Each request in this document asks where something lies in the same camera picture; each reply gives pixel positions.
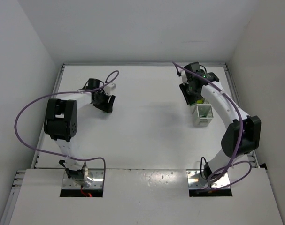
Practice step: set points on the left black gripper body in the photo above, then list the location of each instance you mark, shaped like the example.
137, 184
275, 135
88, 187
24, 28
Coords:
104, 102

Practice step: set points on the near white mesh container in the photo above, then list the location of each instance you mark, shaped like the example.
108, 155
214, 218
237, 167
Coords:
200, 110

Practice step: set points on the white mesh container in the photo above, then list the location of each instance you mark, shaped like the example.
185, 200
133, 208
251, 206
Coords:
193, 105
200, 110

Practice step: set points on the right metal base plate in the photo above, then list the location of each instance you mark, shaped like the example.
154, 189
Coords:
196, 182

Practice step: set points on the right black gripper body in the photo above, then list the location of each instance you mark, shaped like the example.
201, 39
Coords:
188, 94

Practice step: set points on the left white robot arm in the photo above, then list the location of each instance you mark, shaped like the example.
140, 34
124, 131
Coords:
61, 124

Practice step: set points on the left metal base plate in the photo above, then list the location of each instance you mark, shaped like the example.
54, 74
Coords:
94, 181

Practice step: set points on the left aluminium frame rail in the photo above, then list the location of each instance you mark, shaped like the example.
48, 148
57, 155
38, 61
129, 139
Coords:
19, 175

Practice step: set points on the right aluminium frame rail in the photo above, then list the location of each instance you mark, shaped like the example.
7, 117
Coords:
252, 157

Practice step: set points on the aluminium frame rail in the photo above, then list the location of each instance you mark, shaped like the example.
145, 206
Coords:
19, 175
252, 157

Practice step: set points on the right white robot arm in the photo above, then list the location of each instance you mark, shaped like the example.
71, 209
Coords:
243, 131

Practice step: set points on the metal base plate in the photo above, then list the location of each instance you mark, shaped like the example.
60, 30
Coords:
196, 182
94, 181

